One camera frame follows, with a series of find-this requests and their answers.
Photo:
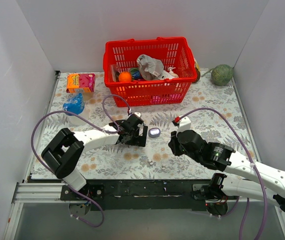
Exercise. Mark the red plastic shopping basket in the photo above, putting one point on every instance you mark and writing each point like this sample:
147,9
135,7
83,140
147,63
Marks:
174,52

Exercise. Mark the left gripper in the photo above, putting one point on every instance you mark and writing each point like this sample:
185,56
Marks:
137,138

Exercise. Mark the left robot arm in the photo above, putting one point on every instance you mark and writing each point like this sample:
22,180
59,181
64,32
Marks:
64,151

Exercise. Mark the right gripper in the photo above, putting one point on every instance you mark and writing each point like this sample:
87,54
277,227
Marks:
176,145

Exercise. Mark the orange fruit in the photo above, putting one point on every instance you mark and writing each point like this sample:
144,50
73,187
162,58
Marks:
125,77

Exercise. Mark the orange pink snack box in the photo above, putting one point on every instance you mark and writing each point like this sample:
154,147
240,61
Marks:
80,83

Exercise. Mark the white pump bottle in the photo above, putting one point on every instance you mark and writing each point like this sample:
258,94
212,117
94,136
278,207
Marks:
171,72

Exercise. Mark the blue earbud charging case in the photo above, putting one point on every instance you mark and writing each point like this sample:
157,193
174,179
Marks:
154,132

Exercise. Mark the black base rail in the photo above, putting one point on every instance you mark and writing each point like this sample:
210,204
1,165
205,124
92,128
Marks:
144,194

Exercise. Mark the grey crumpled bag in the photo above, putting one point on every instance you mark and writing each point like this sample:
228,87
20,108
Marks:
149,68

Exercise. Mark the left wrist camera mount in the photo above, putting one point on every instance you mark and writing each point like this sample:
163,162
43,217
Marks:
130,112

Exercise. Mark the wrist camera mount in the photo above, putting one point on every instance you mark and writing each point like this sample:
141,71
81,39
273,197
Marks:
182,124
130,112

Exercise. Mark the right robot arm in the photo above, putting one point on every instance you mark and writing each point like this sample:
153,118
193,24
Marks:
234,173

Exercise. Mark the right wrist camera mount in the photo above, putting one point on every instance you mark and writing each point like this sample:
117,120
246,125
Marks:
182,124

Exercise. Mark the green melon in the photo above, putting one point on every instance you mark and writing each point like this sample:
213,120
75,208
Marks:
222,74

